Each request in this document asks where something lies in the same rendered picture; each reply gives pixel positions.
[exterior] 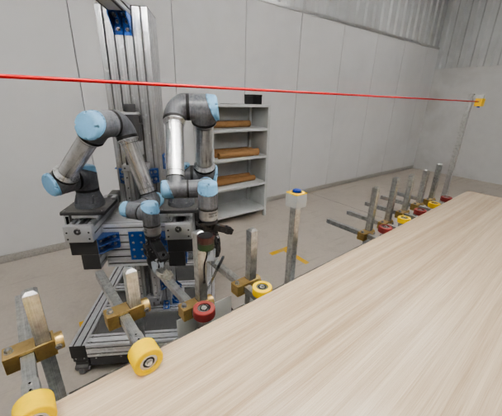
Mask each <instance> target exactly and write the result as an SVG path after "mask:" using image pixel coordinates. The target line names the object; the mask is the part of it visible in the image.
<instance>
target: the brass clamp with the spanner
mask: <svg viewBox="0 0 502 416"><path fill-rule="evenodd" d="M207 300H208V301H210V302H212V303H213V304H215V301H214V298H213V296H212V295H211V294H208V295H207ZM197 302H199V301H198V300H197V299H196V297H194V298H192V299H190V300H187V301H185V302H183V303H186V304H187V307H186V308H182V303H181V304H179V305H178V315H179V316H180V317H181V319H182V320H183V321H184V322H186V321H188V320H189V319H192V318H193V316H192V309H193V306H194V305H195V304H196V303H197Z"/></svg>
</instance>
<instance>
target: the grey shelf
mask: <svg viewBox="0 0 502 416"><path fill-rule="evenodd" d="M218 108H219V116H220V121H251V126H250V127H229V128H214V127H213V154H212V161H213V162H214V163H215V165H216V166H217V167H218V175H217V177H219V176H225V175H231V174H238V173H250V175H255V177H256V178H255V180H252V181H247V182H238V183H234V184H229V185H224V186H219V187H218V220H223V219H226V218H230V217H233V216H237V215H242V214H246V213H249V212H253V211H256V210H263V215H266V204H267V187H268V153H269V135H270V117H271V105H263V104H262V105H260V104H235V103H230V104H223V103H218ZM248 115H249V116H248ZM193 128H194V148H195V162H196V160H197V154H196V133H195V126H193ZM238 147H252V148H253V149H254V148H259V155H255V156H247V157H238V158H223V159H218V158H215V156H214V149H227V148H238ZM246 192H247V193H246Z"/></svg>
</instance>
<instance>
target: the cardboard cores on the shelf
mask: <svg viewBox="0 0 502 416"><path fill-rule="evenodd" d="M250 126H251V121H217V122H216V125H215V126H214V128H229V127H250ZM255 155H259V148H254V149H253V148H252V147H238V148H227V149H214V156H215V158H218V159H223V158H238V157H247V156H255ZM255 178H256V177H255V175H250V173H238V174H231V175H225V176H219V177H217V186H218V187H219V186H224V185H229V184H234V183H238V182H247V181H252V180H255Z"/></svg>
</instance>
